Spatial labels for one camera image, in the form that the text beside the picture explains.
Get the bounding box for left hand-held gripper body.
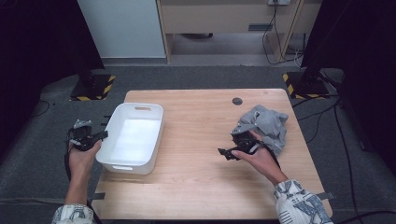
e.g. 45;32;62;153
66;119;96;152

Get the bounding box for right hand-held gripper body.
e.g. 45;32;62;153
230;124;262;156

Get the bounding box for grey shorts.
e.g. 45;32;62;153
230;104;290;157

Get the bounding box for white plastic basket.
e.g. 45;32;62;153
94;102;164;175

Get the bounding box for person's left hand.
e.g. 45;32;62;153
66;139;103;180

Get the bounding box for person's right hand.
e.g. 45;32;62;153
232;130;289;187

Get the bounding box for black yellow-striped stand base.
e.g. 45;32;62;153
282;71;331;100
69;74;116;102

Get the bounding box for dark curtain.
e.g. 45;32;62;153
0;0;106;162
300;0;396;175

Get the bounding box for white cabinet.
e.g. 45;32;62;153
77;0;166;59

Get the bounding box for round base under desk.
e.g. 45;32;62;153
180;32;214;40

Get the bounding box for beige wooden desk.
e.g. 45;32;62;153
156;0;323;63

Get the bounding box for right hand-held gripper cable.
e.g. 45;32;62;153
255;139;281;171

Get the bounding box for grey floor cable cover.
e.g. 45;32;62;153
0;197;92;206

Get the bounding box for long black floor cable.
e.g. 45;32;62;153
333;99;358;218

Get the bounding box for grey desk drawer handle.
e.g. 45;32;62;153
247;23;275;32

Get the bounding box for black hanging desk cable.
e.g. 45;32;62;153
262;0;304;66

